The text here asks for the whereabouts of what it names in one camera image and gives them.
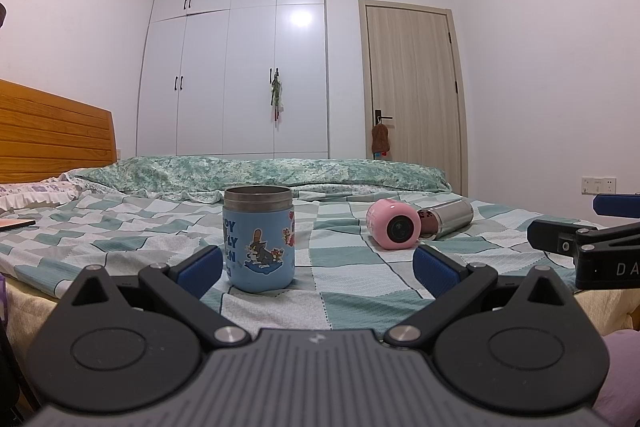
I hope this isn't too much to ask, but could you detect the pink cup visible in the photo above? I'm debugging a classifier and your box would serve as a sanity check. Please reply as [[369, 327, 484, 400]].
[[366, 199, 421, 251]]

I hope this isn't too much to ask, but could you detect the stainless steel cylinder cup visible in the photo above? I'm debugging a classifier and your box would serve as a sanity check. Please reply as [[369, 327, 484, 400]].
[[418, 198, 474, 239]]

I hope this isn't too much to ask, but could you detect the blue cartoon cup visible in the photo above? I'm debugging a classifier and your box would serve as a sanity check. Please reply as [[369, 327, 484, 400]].
[[222, 185, 295, 293]]

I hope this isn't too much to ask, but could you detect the purple patterned pillow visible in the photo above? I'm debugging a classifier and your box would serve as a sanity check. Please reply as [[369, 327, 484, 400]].
[[0, 180, 80, 212]]

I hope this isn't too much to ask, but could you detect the flat tablet on bed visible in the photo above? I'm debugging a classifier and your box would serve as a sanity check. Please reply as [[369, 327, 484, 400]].
[[0, 219, 36, 232]]

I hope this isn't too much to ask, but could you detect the green floral quilt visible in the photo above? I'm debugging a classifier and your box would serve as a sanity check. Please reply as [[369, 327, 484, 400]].
[[58, 156, 451, 202]]

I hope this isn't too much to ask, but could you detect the checkered green bed sheet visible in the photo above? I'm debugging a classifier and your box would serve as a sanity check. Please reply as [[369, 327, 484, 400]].
[[0, 185, 606, 333]]

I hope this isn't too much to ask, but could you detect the brown plush toy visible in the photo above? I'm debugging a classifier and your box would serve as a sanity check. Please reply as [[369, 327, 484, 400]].
[[371, 124, 390, 159]]

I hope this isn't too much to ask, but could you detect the wooden door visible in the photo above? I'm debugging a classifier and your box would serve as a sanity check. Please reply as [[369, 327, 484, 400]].
[[358, 0, 469, 196]]

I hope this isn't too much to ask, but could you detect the wooden headboard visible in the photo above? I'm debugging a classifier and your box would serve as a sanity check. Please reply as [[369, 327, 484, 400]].
[[0, 80, 117, 183]]

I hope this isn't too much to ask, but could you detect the green hanging ornament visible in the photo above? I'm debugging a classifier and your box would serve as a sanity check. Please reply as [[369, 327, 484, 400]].
[[270, 69, 282, 124]]

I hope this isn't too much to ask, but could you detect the white wardrobe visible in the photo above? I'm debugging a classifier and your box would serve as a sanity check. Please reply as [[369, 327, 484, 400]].
[[136, 0, 329, 159]]

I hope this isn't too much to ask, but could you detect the white wall socket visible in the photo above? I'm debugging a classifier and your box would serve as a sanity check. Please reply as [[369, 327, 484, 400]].
[[582, 176, 617, 195]]

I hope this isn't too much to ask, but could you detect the black door handle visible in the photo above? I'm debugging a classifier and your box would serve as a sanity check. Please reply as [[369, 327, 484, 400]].
[[374, 109, 393, 126]]

